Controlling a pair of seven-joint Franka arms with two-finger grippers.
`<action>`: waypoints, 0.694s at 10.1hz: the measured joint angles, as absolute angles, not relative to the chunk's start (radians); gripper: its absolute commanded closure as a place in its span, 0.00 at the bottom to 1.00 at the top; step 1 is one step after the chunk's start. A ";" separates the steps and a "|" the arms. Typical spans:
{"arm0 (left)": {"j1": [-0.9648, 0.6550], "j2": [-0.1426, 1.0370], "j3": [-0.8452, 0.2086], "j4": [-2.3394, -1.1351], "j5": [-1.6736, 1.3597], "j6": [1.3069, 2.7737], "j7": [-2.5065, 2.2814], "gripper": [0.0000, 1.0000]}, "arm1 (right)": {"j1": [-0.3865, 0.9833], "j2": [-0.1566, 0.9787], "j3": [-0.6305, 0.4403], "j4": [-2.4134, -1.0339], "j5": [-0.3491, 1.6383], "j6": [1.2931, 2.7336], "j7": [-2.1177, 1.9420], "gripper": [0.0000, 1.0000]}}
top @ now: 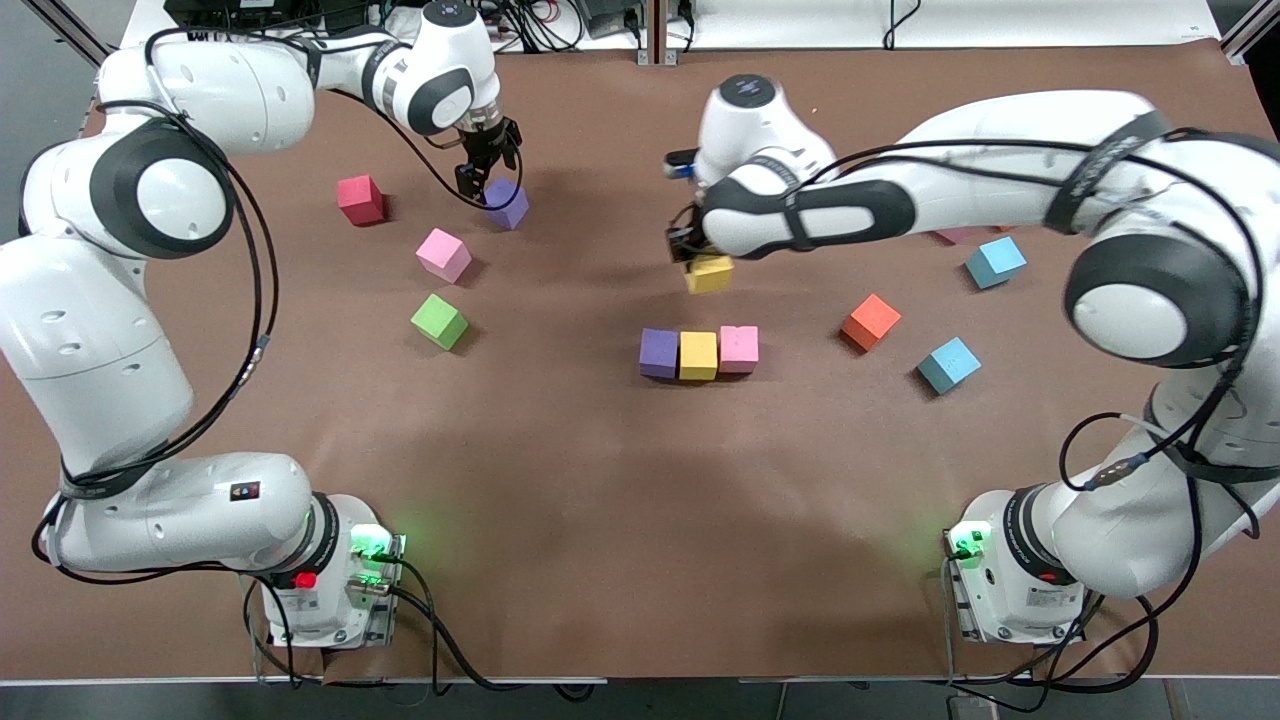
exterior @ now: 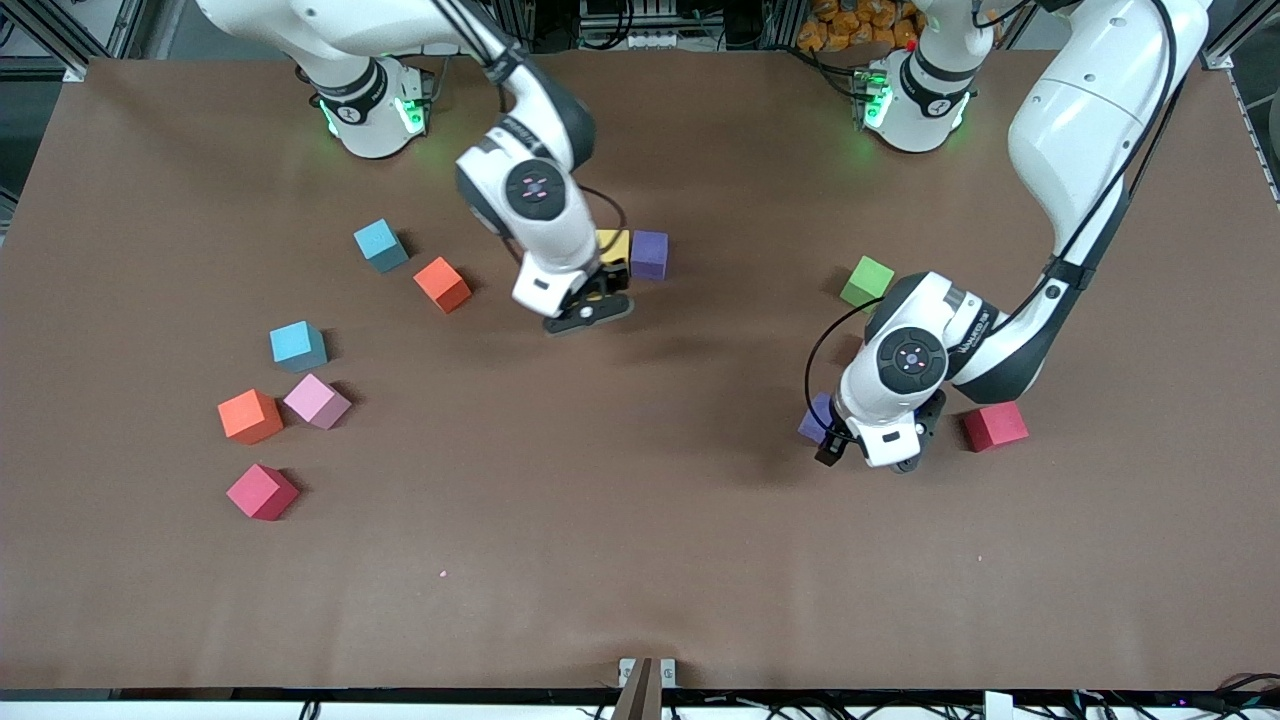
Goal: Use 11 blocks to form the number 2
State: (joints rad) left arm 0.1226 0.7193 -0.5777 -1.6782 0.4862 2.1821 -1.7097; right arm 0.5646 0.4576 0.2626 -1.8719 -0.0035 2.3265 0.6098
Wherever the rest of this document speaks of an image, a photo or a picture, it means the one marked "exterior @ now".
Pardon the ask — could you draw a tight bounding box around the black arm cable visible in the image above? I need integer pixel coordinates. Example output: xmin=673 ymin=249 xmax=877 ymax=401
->
xmin=440 ymin=0 xmax=629 ymax=266
xmin=803 ymin=0 xmax=1186 ymax=446

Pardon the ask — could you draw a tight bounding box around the purple foam cube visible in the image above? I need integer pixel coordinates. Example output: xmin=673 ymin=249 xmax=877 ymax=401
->
xmin=630 ymin=230 xmax=670 ymax=281
xmin=797 ymin=392 xmax=839 ymax=446

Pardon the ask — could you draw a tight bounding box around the metal table edge rail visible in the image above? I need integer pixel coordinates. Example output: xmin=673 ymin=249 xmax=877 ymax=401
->
xmin=1222 ymin=68 xmax=1280 ymax=206

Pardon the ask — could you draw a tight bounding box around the green foam cube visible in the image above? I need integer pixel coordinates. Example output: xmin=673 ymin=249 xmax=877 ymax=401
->
xmin=840 ymin=255 xmax=896 ymax=309

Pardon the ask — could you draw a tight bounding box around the brown wooden stick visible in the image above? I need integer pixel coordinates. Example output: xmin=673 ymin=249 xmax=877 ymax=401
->
xmin=610 ymin=657 xmax=669 ymax=720

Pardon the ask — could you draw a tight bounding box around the brown table cover sheet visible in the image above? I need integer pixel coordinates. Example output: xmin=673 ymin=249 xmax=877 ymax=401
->
xmin=0 ymin=48 xmax=1280 ymax=693

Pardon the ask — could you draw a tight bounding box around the white vented device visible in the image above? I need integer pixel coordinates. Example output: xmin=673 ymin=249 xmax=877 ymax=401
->
xmin=575 ymin=0 xmax=693 ymax=51

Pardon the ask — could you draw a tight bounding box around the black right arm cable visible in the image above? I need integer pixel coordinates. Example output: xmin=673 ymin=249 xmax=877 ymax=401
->
xmin=440 ymin=0 xmax=629 ymax=266

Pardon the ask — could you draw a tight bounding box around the bag of orange items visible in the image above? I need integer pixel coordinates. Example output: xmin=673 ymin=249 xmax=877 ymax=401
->
xmin=797 ymin=0 xmax=916 ymax=53

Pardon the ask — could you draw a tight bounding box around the aluminium frame profile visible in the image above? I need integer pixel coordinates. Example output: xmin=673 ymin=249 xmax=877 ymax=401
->
xmin=0 ymin=0 xmax=93 ymax=83
xmin=1200 ymin=0 xmax=1280 ymax=71

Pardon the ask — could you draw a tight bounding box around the pink foam cube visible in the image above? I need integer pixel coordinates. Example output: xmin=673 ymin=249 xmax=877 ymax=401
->
xmin=283 ymin=373 xmax=353 ymax=431

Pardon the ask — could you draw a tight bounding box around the dented blue foam cube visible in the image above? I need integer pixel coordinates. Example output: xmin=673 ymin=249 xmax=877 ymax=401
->
xmin=353 ymin=218 xmax=411 ymax=275

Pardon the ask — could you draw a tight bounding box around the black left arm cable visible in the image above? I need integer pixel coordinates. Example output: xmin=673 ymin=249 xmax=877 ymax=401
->
xmin=803 ymin=0 xmax=1186 ymax=446

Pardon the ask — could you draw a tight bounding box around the orange foam cube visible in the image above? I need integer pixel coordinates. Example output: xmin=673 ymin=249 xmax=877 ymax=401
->
xmin=217 ymin=388 xmax=286 ymax=446
xmin=413 ymin=256 xmax=474 ymax=315

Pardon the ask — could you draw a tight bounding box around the red foam cube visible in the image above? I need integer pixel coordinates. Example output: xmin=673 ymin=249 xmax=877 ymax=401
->
xmin=226 ymin=462 xmax=301 ymax=522
xmin=962 ymin=400 xmax=1030 ymax=454

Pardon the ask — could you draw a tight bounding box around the small metal bracket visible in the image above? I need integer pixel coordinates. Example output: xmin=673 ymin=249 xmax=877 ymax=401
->
xmin=618 ymin=657 xmax=678 ymax=691

